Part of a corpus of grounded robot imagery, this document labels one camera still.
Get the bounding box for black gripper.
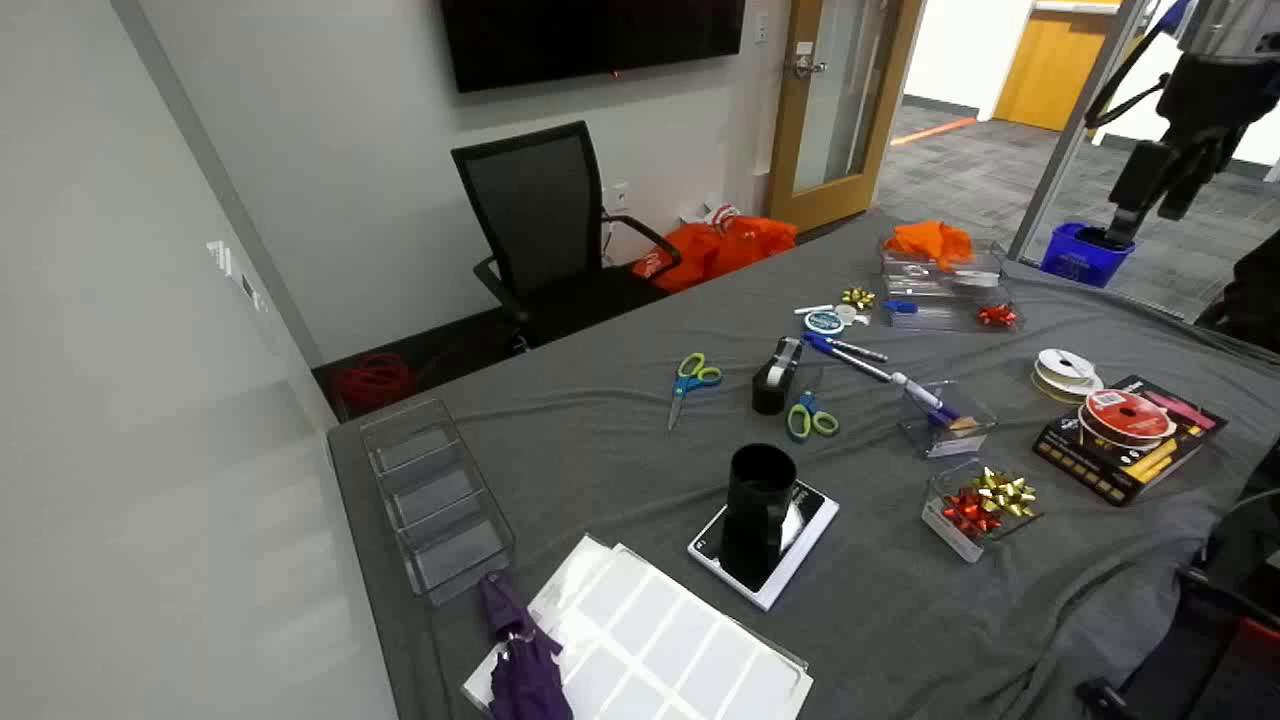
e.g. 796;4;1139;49
1107;54;1280;226

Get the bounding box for black cup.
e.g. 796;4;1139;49
721;442;802;574

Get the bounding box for grey metal pole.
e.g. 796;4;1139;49
1003;0;1154;259

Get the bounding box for blue bin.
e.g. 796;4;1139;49
1036;218;1138;291

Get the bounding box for yellow wooden cabinet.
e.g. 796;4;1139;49
994;0;1128;138

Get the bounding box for white ribbon spool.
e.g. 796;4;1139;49
1028;343;1107;406

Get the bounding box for small red bow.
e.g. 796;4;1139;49
974;300;1023;337

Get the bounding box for red ribbon spool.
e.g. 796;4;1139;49
1078;385;1186;454

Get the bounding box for orange tissue bow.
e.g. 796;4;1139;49
882;218;981;277

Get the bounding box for large clear plastic container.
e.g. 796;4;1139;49
877;253;1010;334

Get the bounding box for wooden framed glass door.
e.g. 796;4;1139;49
762;0;927;236

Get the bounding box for small clear plastic tray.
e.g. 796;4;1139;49
917;379;994;466

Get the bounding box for purple and white marker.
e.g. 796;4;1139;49
802;330;951;418

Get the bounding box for gold gift bow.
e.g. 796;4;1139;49
975;466;1041;525

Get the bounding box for blue and white curled ribbon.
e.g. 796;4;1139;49
793;300;871;341

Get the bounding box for red gift bow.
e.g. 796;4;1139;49
939;490;1003;539

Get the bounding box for clear plastic bow box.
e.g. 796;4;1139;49
917;466;1049;568

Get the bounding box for green and blue scissors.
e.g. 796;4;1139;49
779;389;843;448
660;350;729;433

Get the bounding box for black tape dispenser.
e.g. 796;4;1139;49
747;334;813;420

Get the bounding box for orange bag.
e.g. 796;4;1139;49
633;211;804;296

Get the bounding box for black chair with red trim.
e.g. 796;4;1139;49
1078;436;1280;720

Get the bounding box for white box with black top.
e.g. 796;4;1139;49
685;477;843;616

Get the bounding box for grey tablecloth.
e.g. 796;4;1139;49
324;203;1280;720

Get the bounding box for black mesh office chair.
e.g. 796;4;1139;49
449;117;689;353

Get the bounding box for clear acrylic organizer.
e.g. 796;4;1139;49
359;406;517;608

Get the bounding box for purple cloth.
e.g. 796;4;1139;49
475;574;576;720

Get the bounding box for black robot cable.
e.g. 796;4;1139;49
1082;8;1192;138

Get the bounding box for black wall television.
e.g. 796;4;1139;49
436;0;753;97

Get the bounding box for white wall switch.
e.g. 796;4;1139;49
204;236;265;311

